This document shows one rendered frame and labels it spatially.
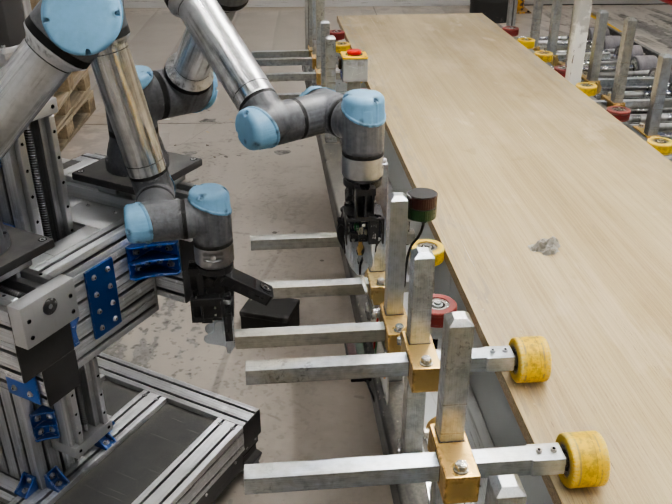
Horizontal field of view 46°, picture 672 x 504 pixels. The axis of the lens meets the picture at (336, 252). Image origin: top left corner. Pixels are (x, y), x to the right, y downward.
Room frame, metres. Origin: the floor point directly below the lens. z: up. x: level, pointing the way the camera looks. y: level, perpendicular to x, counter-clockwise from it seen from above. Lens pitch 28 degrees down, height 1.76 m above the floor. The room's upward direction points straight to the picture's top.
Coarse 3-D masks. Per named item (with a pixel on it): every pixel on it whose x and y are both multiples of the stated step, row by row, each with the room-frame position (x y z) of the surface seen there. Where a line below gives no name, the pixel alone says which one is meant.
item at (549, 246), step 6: (540, 240) 1.64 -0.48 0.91; (546, 240) 1.64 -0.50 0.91; (552, 240) 1.62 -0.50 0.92; (528, 246) 1.62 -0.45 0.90; (534, 246) 1.61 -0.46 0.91; (540, 246) 1.61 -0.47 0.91; (546, 246) 1.61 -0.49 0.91; (552, 246) 1.60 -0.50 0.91; (558, 246) 1.62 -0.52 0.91; (546, 252) 1.58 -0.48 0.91; (552, 252) 1.58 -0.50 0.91
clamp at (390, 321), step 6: (384, 312) 1.38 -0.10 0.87; (384, 318) 1.36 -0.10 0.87; (390, 318) 1.36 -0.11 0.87; (396, 318) 1.36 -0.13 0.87; (402, 318) 1.36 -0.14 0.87; (384, 324) 1.35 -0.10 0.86; (390, 324) 1.34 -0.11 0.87; (390, 330) 1.32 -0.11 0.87; (390, 336) 1.30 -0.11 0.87; (396, 336) 1.30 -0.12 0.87; (384, 342) 1.34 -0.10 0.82; (390, 342) 1.30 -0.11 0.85; (396, 342) 1.30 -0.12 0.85; (390, 348) 1.30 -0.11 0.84; (396, 348) 1.30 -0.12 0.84
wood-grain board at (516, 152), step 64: (384, 64) 3.26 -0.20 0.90; (448, 64) 3.26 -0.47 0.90; (512, 64) 3.26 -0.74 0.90; (448, 128) 2.46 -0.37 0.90; (512, 128) 2.46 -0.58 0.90; (576, 128) 2.46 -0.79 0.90; (448, 192) 1.94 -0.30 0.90; (512, 192) 1.94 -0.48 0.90; (576, 192) 1.94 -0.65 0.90; (640, 192) 1.94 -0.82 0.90; (448, 256) 1.58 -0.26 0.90; (512, 256) 1.58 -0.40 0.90; (576, 256) 1.58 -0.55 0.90; (640, 256) 1.58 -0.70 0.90; (512, 320) 1.31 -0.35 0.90; (576, 320) 1.31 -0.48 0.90; (640, 320) 1.31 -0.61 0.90; (512, 384) 1.10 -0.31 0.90; (576, 384) 1.10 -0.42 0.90; (640, 384) 1.10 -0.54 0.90; (640, 448) 0.94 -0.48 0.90
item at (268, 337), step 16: (240, 336) 1.31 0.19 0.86; (256, 336) 1.31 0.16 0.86; (272, 336) 1.32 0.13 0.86; (288, 336) 1.32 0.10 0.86; (304, 336) 1.32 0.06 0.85; (320, 336) 1.32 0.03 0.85; (336, 336) 1.33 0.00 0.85; (352, 336) 1.33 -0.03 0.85; (368, 336) 1.33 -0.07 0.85; (384, 336) 1.34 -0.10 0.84; (432, 336) 1.34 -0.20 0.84
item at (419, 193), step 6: (414, 192) 1.40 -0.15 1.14; (420, 192) 1.40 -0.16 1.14; (426, 192) 1.40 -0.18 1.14; (432, 192) 1.40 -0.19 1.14; (420, 198) 1.37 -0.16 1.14; (426, 198) 1.37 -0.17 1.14; (420, 210) 1.37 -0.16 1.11; (426, 210) 1.37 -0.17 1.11; (408, 222) 1.38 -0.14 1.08; (408, 228) 1.38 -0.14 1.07; (420, 234) 1.40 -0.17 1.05; (414, 240) 1.40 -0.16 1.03; (408, 252) 1.40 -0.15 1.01; (408, 258) 1.40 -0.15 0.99
